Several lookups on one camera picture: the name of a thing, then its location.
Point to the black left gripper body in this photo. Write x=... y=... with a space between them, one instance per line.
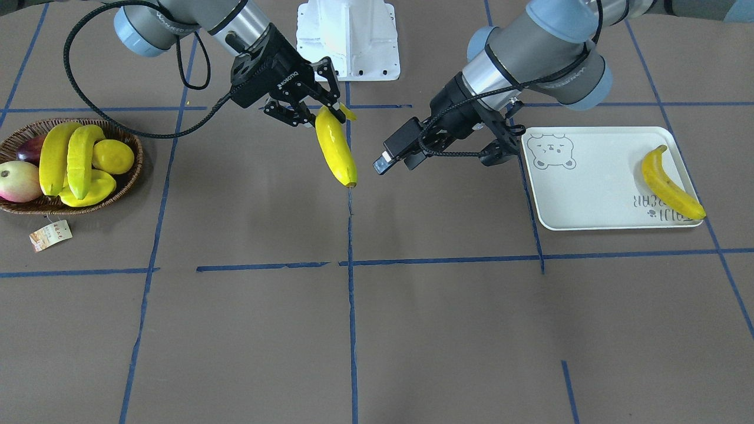
x=450 y=101

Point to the yellow banana moved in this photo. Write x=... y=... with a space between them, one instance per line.
x=333 y=143
x=659 y=182

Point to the white rectangular bear tray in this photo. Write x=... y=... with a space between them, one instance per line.
x=586 y=178

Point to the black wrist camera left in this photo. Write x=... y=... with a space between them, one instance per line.
x=402 y=146

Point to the dark purple fruit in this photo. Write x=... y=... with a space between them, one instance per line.
x=30 y=150

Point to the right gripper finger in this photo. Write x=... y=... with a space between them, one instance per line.
x=294 y=114
x=329 y=97

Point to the paper price tag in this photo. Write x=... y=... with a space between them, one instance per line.
x=51 y=234

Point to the yellow banana in basket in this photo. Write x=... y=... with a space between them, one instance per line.
x=79 y=158
x=53 y=158

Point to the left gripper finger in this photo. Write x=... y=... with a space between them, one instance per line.
x=499 y=152
x=512 y=121

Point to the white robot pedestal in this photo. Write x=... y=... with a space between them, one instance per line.
x=360 y=37

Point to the brown wicker basket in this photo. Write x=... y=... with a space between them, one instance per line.
x=45 y=206

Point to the pink green apple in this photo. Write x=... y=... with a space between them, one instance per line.
x=20 y=181

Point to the yellow lemon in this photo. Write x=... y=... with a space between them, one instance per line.
x=112 y=157

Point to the yellow banana bottom basket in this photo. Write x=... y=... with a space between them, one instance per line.
x=101 y=186

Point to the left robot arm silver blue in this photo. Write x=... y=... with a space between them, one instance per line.
x=550 y=48

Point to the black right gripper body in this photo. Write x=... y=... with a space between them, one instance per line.
x=278 y=78

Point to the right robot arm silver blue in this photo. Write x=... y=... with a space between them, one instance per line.
x=154 y=27

